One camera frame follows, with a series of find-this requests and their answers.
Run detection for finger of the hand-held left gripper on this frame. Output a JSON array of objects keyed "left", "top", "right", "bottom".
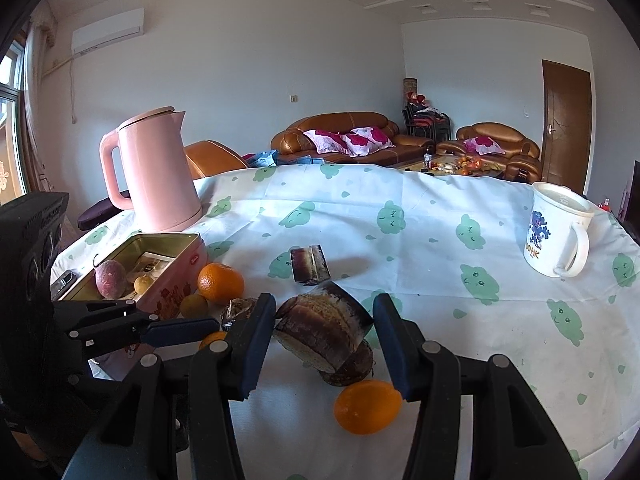
[
  {"left": 52, "top": 299, "right": 158, "bottom": 322},
  {"left": 67, "top": 312, "right": 216, "bottom": 357}
]

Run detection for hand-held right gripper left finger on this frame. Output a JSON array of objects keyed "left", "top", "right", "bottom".
[{"left": 62, "top": 292, "right": 277, "bottom": 480}]

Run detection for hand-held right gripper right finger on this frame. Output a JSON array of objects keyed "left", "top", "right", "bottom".
[{"left": 372, "top": 292, "right": 583, "bottom": 480}]

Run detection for pink metal tin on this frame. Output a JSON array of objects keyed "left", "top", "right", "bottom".
[{"left": 52, "top": 232, "right": 210, "bottom": 322}]

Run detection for bumpy orange mandarin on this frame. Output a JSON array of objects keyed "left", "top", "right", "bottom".
[{"left": 197, "top": 263, "right": 245, "bottom": 306}]

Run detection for purple passion fruit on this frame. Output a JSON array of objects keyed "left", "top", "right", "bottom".
[{"left": 94, "top": 259, "right": 128, "bottom": 300}]

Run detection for silver metal object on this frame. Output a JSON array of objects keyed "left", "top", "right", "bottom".
[{"left": 50, "top": 270, "right": 83, "bottom": 301}]

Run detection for smooth orange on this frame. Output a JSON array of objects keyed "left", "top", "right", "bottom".
[{"left": 334, "top": 380, "right": 403, "bottom": 436}]

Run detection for purple stool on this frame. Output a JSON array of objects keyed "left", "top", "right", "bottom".
[{"left": 76, "top": 191, "right": 132, "bottom": 232}]

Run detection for white tablecloth with green print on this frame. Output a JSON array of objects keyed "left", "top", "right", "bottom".
[{"left": 50, "top": 164, "right": 640, "bottom": 480}]

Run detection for window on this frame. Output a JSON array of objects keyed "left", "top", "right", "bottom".
[{"left": 0, "top": 40, "right": 28, "bottom": 206}]

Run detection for beige curtain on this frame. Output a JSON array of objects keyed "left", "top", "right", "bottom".
[{"left": 22, "top": 2, "right": 57, "bottom": 193}]

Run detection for pink electric kettle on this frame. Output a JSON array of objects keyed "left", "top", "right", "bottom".
[{"left": 99, "top": 106, "right": 203, "bottom": 233}]

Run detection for white air conditioner pipe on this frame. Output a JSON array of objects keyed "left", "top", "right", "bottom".
[{"left": 42, "top": 52, "right": 79, "bottom": 124}]

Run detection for orange leather chair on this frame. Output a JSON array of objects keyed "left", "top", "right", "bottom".
[{"left": 184, "top": 140, "right": 250, "bottom": 181}]

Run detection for blue cloth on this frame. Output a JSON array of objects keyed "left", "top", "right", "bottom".
[{"left": 245, "top": 150, "right": 326, "bottom": 167}]

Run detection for coffee table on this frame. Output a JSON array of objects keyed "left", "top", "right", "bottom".
[{"left": 387, "top": 152, "right": 506, "bottom": 178}]

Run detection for white mug with blue print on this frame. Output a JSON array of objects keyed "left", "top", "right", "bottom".
[{"left": 523, "top": 181, "right": 596, "bottom": 279}]

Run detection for pink floral pillow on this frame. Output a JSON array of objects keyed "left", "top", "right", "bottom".
[
  {"left": 464, "top": 136, "right": 505, "bottom": 156},
  {"left": 342, "top": 126, "right": 393, "bottom": 157},
  {"left": 302, "top": 129, "right": 346, "bottom": 155}
]

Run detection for white air conditioner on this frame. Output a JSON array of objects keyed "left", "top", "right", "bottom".
[{"left": 71, "top": 7, "right": 146, "bottom": 56}]

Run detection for stacked black chairs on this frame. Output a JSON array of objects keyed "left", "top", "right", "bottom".
[{"left": 401, "top": 102, "right": 452, "bottom": 143}]

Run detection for brown leather sofa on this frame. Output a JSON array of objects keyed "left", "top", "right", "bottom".
[{"left": 271, "top": 111, "right": 436, "bottom": 167}]

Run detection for brown leather armchair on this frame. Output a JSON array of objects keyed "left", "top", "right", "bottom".
[{"left": 436, "top": 121, "right": 542, "bottom": 181}]

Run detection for red clothes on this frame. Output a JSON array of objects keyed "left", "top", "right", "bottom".
[{"left": 407, "top": 91, "right": 441, "bottom": 116}]

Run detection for brown wooden door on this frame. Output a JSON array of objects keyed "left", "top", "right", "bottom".
[{"left": 541, "top": 59, "right": 593, "bottom": 196}]

